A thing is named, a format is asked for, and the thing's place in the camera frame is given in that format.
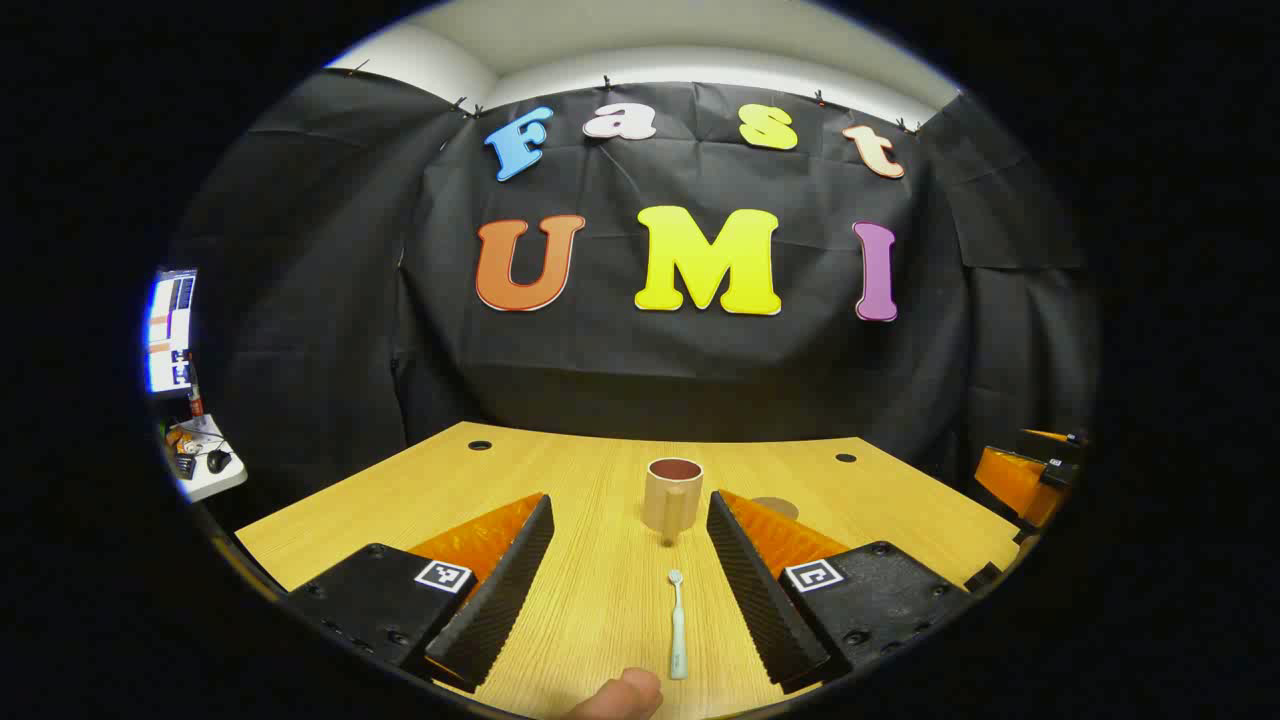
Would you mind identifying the wooden desktop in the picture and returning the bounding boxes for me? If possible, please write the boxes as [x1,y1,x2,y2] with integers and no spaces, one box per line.
[233,421,1023,720]

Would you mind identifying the black backdrop cloth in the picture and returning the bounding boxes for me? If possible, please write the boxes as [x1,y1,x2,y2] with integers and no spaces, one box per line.
[160,68,1101,531]

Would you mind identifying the white side table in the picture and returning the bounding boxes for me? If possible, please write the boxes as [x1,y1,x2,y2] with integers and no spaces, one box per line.
[163,414,249,503]

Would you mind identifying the beige cup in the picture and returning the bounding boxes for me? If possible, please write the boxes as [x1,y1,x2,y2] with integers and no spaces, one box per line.
[642,457,704,546]

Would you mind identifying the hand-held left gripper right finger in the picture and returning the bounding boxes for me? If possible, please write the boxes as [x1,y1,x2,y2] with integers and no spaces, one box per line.
[705,489,973,689]

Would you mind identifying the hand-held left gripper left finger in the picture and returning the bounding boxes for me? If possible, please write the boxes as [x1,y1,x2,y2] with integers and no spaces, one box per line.
[283,491,556,693]

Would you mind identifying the computer monitor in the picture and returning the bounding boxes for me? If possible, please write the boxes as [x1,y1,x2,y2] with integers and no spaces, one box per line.
[146,268,199,397]

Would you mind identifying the pale green toothbrush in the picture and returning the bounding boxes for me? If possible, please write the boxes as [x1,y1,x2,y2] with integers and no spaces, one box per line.
[667,569,691,681]

